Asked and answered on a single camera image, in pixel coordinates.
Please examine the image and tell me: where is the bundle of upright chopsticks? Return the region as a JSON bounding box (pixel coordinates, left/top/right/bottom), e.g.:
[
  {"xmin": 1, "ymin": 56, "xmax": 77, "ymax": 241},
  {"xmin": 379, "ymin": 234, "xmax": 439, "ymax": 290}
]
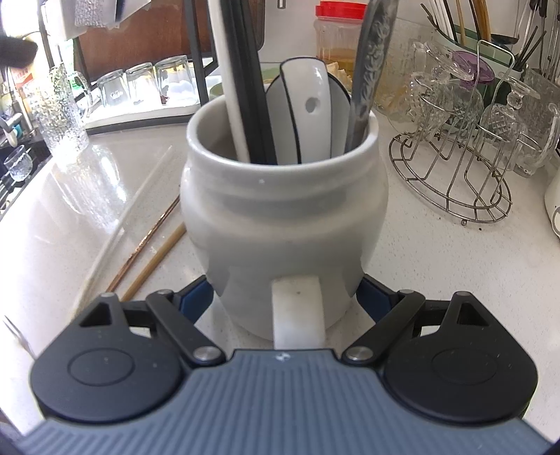
[{"xmin": 420, "ymin": 0, "xmax": 491, "ymax": 44}]

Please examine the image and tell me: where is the printed clear drinking glass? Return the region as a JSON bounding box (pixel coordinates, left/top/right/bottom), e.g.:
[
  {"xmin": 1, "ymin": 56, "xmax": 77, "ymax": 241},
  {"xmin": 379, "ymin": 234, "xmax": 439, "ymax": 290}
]
[{"xmin": 97, "ymin": 69, "xmax": 130, "ymax": 108}]

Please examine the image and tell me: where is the silver embossed spoon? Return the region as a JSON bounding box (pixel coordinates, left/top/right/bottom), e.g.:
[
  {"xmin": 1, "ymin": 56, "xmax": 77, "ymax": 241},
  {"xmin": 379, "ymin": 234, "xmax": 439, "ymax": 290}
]
[{"xmin": 343, "ymin": 0, "xmax": 401, "ymax": 154}]

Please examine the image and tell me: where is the rose gold spoon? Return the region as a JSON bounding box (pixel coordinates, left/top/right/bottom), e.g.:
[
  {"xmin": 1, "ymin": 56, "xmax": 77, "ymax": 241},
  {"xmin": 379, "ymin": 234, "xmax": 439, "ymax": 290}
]
[{"xmin": 106, "ymin": 197, "xmax": 181, "ymax": 293}]

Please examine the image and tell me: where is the silver fork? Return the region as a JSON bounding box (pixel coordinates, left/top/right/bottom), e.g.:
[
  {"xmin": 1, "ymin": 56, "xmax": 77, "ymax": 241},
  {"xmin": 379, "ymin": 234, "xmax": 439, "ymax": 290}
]
[{"xmin": 2, "ymin": 315, "xmax": 36, "ymax": 360}]

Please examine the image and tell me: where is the set of hanging kitchen utensils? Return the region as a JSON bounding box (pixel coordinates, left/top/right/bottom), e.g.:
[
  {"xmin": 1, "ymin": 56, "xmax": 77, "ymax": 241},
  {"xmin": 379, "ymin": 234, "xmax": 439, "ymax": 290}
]
[{"xmin": 512, "ymin": 0, "xmax": 560, "ymax": 75}]

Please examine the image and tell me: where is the cut glass goblet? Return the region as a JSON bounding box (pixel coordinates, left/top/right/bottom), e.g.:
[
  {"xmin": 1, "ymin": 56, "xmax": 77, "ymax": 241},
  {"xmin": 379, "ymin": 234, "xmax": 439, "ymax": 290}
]
[
  {"xmin": 480, "ymin": 78, "xmax": 542, "ymax": 153},
  {"xmin": 415, "ymin": 41, "xmax": 484, "ymax": 137}
]

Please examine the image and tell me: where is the metal grater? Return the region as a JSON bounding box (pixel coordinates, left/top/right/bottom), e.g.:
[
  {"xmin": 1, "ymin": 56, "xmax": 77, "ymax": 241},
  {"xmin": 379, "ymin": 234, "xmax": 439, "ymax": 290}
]
[{"xmin": 74, "ymin": 0, "xmax": 115, "ymax": 29}]

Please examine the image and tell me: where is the textured glass mug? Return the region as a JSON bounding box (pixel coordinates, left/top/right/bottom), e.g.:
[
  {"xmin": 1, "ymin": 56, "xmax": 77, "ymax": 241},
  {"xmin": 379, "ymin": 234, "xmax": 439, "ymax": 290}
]
[{"xmin": 26, "ymin": 65, "xmax": 90, "ymax": 154}]

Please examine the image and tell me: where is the black metal rack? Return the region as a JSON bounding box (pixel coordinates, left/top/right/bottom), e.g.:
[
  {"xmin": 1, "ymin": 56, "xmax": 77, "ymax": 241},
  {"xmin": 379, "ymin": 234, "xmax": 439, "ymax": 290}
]
[{"xmin": 37, "ymin": 0, "xmax": 211, "ymax": 108}]

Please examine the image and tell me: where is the brown wooden cutting board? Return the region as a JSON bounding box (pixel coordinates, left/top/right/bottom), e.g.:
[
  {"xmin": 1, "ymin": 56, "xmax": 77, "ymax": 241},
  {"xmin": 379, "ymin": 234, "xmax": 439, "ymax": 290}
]
[{"xmin": 76, "ymin": 0, "xmax": 219, "ymax": 82}]

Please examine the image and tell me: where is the white cutting board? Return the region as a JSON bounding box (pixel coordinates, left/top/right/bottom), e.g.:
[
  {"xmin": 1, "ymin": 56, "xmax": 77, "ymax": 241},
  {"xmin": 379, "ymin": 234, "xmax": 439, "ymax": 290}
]
[{"xmin": 57, "ymin": 0, "xmax": 154, "ymax": 40}]

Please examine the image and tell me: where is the clear glass cup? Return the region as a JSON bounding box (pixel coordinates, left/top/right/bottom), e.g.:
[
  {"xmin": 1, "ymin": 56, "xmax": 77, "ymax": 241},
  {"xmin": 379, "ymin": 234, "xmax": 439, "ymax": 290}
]
[{"xmin": 409, "ymin": 39, "xmax": 442, "ymax": 112}]

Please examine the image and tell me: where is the small textured glass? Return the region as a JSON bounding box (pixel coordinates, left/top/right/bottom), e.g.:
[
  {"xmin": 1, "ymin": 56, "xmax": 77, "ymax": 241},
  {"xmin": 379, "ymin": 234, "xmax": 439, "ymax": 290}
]
[{"xmin": 3, "ymin": 146, "xmax": 33, "ymax": 182}]

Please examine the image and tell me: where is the pile of dried tofu sticks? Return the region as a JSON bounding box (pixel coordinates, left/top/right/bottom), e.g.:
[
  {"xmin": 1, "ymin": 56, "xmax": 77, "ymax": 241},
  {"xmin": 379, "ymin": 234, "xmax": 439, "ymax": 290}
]
[{"xmin": 326, "ymin": 60, "xmax": 353, "ymax": 90}]

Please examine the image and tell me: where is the chrome sink faucet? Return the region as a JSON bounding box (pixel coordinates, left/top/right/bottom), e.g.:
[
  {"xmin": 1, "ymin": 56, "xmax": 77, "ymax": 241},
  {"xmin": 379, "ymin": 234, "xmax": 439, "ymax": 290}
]
[{"xmin": 0, "ymin": 111, "xmax": 23, "ymax": 147}]

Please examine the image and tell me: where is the metal wire cup rack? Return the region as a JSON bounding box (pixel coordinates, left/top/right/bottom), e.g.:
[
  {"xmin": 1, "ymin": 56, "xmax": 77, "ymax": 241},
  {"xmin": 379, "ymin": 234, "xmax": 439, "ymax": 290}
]
[{"xmin": 389, "ymin": 39, "xmax": 515, "ymax": 225}]

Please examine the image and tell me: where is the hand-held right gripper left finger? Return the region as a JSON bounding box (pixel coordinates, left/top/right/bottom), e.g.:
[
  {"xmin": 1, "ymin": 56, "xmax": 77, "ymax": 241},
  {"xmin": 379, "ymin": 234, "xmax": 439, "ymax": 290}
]
[{"xmin": 79, "ymin": 275, "xmax": 225, "ymax": 366}]

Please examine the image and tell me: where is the white ceramic jar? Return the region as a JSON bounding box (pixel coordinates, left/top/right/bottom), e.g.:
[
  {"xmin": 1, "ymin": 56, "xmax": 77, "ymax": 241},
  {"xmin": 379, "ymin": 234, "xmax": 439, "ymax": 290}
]
[{"xmin": 180, "ymin": 90, "xmax": 391, "ymax": 346}]

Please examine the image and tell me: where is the red lid plastic jar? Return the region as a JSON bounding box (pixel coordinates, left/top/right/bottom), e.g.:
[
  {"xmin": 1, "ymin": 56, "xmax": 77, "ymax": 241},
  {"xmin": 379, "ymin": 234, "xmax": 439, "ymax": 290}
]
[{"xmin": 314, "ymin": 0, "xmax": 368, "ymax": 75}]

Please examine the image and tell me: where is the wooden chopstick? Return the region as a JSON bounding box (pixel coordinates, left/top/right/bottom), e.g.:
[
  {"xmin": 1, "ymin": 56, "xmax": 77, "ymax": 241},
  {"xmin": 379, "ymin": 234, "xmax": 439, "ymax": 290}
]
[{"xmin": 121, "ymin": 222, "xmax": 188, "ymax": 302}]

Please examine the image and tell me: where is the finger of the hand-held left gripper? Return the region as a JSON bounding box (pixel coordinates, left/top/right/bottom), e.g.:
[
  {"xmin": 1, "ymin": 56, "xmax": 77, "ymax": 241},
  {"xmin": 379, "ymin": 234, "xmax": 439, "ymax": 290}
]
[{"xmin": 0, "ymin": 35, "xmax": 39, "ymax": 67}]

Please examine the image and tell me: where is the purple plastic lid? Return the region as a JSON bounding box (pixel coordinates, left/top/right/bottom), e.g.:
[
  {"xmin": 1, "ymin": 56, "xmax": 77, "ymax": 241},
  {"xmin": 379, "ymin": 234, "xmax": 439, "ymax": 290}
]
[{"xmin": 450, "ymin": 50, "xmax": 495, "ymax": 84}]

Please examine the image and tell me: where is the tall clear glass pitcher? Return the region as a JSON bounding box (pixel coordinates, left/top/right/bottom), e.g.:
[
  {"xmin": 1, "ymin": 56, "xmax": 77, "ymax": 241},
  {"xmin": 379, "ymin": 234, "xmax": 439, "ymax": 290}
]
[{"xmin": 376, "ymin": 37, "xmax": 418, "ymax": 132}]

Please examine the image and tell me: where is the textured glass pitcher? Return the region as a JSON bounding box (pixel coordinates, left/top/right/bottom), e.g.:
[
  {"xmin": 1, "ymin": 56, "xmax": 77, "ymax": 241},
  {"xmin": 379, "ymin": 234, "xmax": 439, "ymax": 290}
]
[{"xmin": 516, "ymin": 68, "xmax": 560, "ymax": 178}]

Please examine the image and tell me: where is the white drying tray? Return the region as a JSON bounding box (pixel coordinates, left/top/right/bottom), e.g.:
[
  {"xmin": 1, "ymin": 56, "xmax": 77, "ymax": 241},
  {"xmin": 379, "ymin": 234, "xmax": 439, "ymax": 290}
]
[{"xmin": 85, "ymin": 90, "xmax": 206, "ymax": 131}]

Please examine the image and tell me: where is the black sink drain rack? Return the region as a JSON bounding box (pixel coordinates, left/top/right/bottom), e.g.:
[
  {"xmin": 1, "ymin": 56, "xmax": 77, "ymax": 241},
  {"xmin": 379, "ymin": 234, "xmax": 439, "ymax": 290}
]
[{"xmin": 0, "ymin": 131, "xmax": 53, "ymax": 215}]

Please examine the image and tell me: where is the white kitchen appliance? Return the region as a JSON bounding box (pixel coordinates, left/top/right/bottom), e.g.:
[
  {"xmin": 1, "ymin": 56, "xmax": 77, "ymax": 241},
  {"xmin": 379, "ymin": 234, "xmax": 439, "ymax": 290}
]
[{"xmin": 544, "ymin": 175, "xmax": 560, "ymax": 239}]

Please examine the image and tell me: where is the orange label bottle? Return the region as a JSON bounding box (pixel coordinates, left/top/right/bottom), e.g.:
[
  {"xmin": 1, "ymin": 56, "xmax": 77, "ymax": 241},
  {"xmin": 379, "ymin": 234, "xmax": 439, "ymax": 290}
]
[{"xmin": 9, "ymin": 65, "xmax": 36, "ymax": 110}]

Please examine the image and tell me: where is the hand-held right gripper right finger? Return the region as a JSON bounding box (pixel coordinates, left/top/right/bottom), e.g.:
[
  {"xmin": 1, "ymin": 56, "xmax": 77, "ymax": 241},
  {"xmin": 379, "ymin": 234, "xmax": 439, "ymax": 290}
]
[{"xmin": 340, "ymin": 273, "xmax": 491, "ymax": 365}]

